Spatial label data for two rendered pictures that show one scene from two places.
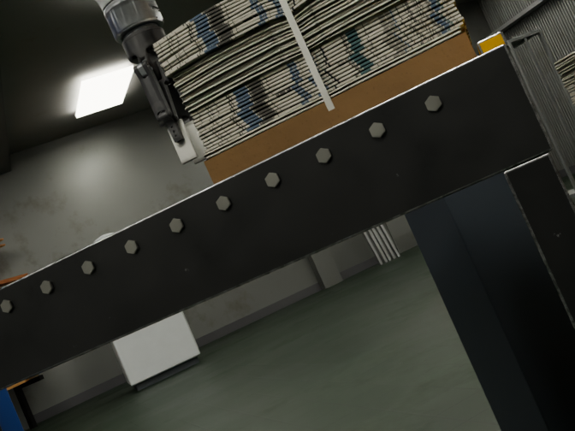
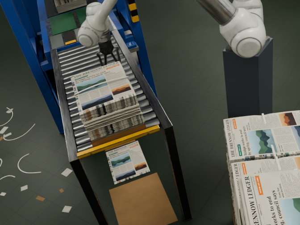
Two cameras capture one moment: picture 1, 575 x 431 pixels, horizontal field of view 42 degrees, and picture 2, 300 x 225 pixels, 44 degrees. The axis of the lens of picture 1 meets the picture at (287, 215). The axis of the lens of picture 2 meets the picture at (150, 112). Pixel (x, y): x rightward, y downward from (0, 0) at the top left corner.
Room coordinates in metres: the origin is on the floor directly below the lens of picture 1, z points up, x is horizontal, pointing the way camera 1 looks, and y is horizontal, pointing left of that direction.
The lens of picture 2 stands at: (0.60, -1.71, 2.02)
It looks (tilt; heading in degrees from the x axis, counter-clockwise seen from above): 37 degrees down; 65
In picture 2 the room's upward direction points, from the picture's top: 14 degrees counter-clockwise
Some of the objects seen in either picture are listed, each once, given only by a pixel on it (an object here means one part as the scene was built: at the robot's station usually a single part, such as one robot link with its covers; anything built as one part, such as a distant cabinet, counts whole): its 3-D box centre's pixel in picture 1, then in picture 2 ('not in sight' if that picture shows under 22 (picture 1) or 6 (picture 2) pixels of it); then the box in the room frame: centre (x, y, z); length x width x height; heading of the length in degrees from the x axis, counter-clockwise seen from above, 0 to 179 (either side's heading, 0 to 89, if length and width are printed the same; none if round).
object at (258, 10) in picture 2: not in sight; (246, 16); (1.85, -0.41, 1.17); 0.18 x 0.16 x 0.22; 47
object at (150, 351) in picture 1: (136, 305); not in sight; (8.38, 1.93, 0.84); 0.84 x 0.75 x 1.67; 111
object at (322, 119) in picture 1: (356, 120); not in sight; (1.09, -0.15, 0.83); 0.28 x 0.06 x 0.04; 163
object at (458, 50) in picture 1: (425, 86); (115, 127); (1.06, -0.25, 0.83); 0.29 x 0.16 x 0.04; 163
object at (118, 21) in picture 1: (135, 20); (102, 35); (1.27, 0.10, 1.16); 0.09 x 0.09 x 0.06
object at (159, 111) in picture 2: not in sight; (137, 75); (1.47, 0.22, 0.74); 1.34 x 0.05 x 0.12; 73
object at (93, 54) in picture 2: not in sight; (90, 57); (1.34, 0.67, 0.77); 0.47 x 0.05 x 0.05; 163
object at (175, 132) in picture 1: (171, 126); not in sight; (1.23, 0.12, 0.96); 0.03 x 0.01 x 0.05; 163
